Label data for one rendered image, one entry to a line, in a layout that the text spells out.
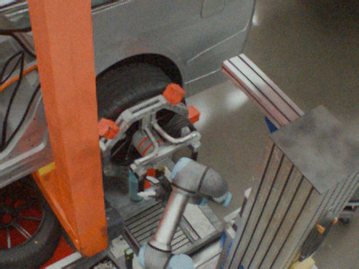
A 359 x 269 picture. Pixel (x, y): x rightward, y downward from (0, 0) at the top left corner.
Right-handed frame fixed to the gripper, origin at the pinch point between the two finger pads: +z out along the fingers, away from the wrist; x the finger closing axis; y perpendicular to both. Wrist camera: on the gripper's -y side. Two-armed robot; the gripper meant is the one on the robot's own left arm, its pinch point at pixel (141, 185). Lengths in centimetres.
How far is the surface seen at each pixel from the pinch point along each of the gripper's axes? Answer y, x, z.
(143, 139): -8.2, 23.1, 3.9
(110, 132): -25.4, 10.7, 18.1
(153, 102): -27.2, 33.6, 1.4
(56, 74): -112, -35, 23
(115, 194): 60, 28, 22
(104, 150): -12.9, 7.7, 21.1
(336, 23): 83, 285, -138
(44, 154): -2, 5, 55
